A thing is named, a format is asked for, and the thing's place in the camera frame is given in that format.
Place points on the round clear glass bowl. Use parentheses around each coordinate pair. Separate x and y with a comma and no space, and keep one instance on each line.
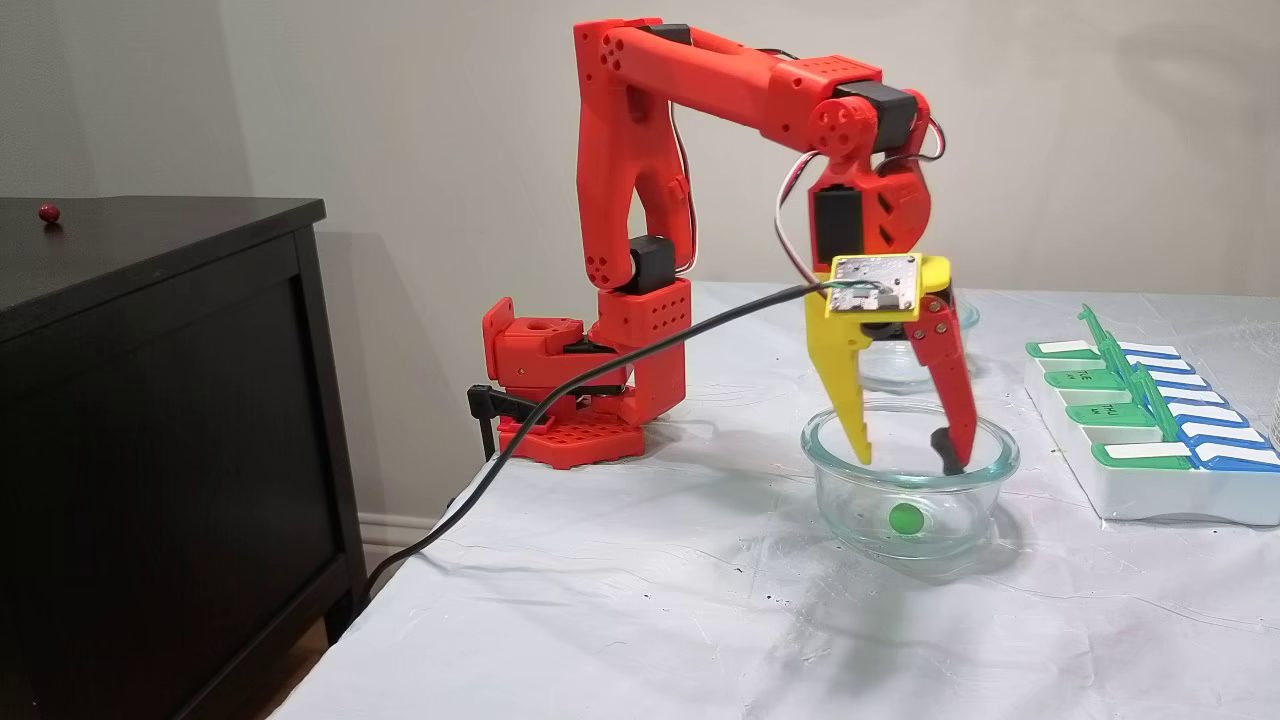
(890,375)
(830,500)

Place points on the green blue weekly pill organizer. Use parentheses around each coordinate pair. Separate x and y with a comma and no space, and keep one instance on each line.
(1130,490)

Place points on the green round pill ball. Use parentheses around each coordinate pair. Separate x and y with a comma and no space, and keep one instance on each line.
(906,518)

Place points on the black table clamp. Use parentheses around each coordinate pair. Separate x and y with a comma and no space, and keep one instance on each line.
(505,405)

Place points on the red round pill ball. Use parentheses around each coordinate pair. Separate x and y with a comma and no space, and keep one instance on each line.
(49,213)

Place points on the black wooden cabinet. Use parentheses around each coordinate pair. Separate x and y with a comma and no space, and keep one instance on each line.
(150,450)

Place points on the white baseboard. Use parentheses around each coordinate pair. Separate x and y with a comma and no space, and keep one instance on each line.
(385,530)

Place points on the white tablecloth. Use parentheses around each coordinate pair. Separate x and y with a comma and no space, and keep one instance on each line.
(650,620)

